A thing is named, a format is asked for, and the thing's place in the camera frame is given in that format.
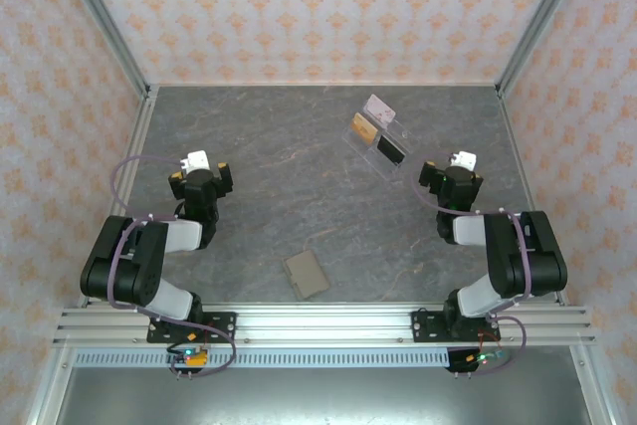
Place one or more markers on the gold card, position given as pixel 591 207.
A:
pixel 364 129

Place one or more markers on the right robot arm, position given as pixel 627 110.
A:
pixel 527 256

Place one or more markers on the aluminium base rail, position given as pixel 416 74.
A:
pixel 323 325

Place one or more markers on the aluminium frame post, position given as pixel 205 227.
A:
pixel 103 17
pixel 542 17

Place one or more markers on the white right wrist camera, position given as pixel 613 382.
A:
pixel 467 160

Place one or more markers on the controller circuit board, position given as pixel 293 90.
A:
pixel 191 358
pixel 478 359

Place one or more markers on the clear acrylic card stand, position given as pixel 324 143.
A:
pixel 404 139

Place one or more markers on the aluminium side rail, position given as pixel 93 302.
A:
pixel 137 139
pixel 517 146

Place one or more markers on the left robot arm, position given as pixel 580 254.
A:
pixel 124 271

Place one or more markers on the black card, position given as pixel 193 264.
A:
pixel 390 151

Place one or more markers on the pink dotted card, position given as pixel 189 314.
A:
pixel 380 109

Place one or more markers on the grey metal sheet panel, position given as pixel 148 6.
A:
pixel 318 395

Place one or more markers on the taupe leather card holder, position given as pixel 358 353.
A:
pixel 306 276

